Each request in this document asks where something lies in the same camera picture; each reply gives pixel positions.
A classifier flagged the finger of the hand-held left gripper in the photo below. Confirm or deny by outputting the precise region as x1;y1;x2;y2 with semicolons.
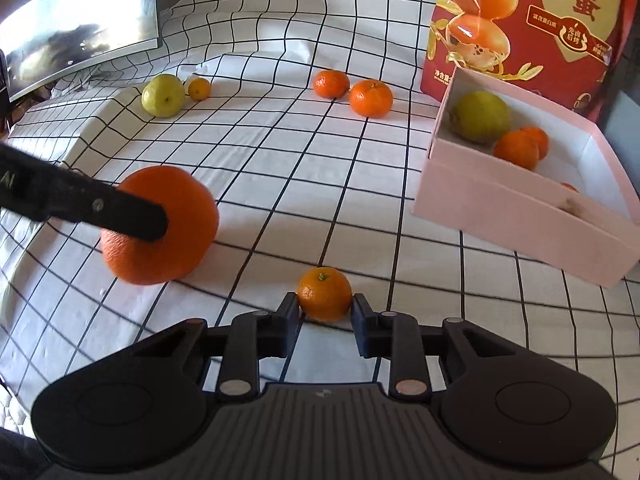
47;160;169;242

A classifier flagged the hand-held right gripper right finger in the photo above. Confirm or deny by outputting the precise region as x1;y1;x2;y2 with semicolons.
351;294;551;403

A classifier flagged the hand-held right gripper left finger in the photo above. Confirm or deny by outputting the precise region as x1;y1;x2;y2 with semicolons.
100;291;300;405

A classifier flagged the large orange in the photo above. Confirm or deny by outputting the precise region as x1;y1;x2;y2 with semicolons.
100;165;221;286

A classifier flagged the yellow-green pear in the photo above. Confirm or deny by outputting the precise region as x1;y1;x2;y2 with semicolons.
141;73;186;119
447;91;513;144

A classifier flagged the pink cardboard box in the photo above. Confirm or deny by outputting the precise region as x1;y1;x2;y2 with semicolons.
411;66;640;289

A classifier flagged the white black-checked cloth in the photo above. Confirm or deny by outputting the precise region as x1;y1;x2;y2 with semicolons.
0;0;640;476

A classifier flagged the computer monitor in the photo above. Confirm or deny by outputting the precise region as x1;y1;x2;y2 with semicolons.
0;0;162;106

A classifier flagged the dark cloth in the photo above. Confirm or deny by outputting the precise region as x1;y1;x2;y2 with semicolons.
0;427;48;480

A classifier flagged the red snack bag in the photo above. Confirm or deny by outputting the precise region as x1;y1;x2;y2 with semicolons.
419;0;632;123

